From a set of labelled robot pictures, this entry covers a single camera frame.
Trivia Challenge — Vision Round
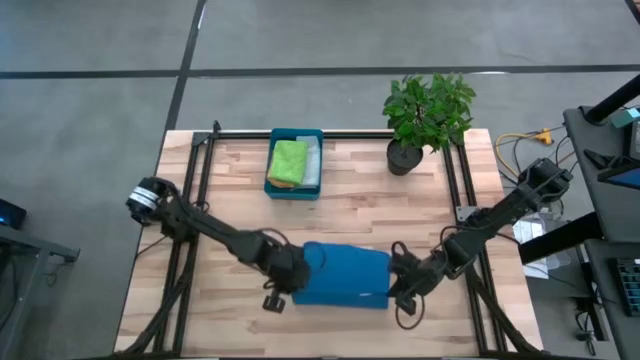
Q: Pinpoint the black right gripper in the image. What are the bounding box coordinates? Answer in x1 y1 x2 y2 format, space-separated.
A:
388 241 450 317

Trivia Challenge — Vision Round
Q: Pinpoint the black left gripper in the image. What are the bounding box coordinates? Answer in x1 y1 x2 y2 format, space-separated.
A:
262 243 314 315

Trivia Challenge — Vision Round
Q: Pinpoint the blue microfiber towel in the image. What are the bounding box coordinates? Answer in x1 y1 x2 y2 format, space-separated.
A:
292 241 392 310

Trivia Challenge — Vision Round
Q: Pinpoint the green microfiber towel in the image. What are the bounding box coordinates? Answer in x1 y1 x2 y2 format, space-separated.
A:
266 139 310 187

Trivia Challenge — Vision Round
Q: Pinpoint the grey microfiber towel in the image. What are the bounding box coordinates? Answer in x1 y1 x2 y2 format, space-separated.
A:
295 135 322 189

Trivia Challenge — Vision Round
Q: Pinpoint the teal plastic bin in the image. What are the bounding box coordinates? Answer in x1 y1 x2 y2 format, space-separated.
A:
263 127 325 202

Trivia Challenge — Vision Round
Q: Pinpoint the white paper sheet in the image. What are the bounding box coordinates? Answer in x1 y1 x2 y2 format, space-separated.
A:
511 213 571 279

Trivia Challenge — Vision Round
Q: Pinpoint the black beam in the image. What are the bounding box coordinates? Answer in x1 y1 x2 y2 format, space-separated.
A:
516 211 604 266

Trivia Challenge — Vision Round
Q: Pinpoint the potted green plant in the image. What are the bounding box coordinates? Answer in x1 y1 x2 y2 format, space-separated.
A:
381 71 478 177

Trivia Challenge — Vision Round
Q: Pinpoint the black side desk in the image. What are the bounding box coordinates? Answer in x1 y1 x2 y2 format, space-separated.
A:
563 104 640 244
583 237 640 360

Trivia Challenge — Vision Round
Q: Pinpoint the black computer keyboard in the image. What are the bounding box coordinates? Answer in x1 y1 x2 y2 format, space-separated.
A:
614 256 640 318

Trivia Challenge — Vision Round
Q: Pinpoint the black tablet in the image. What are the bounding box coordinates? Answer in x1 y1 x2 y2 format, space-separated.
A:
596 166 640 191

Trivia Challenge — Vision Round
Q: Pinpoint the black pole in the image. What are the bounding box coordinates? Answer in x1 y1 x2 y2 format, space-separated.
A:
583 73 640 126

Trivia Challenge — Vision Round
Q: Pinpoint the small teal box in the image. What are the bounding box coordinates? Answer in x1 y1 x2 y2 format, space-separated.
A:
611 106 640 130

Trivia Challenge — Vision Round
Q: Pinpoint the grey metal stand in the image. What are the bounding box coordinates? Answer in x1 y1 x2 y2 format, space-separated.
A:
0 223 81 360

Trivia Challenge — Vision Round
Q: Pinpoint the black device with blue light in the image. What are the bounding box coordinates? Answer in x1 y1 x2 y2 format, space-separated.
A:
0 198 28 231

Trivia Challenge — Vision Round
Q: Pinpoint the black aluminium frame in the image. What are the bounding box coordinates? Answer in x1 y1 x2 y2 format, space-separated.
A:
113 119 544 360

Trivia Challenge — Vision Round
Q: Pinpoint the yellow cable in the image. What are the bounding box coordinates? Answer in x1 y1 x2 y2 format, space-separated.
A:
493 127 555 174

